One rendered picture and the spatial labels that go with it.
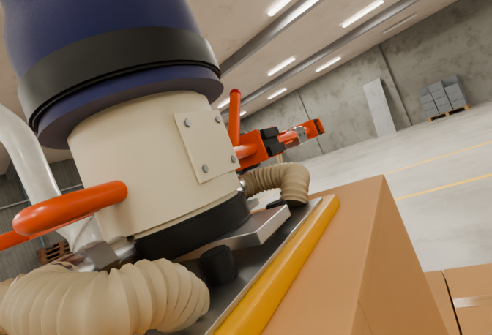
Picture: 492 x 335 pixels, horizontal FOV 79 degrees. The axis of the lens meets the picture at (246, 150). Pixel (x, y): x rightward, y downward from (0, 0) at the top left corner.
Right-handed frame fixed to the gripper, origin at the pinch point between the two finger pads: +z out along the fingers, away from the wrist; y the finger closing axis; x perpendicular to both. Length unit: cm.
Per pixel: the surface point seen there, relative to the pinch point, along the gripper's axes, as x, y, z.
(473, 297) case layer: -45, 62, 25
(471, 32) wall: -1382, -143, 352
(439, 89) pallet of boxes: -1321, 14, 183
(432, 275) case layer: -60, 62, 16
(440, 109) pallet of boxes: -1327, 87, 161
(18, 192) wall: -523, -209, -1227
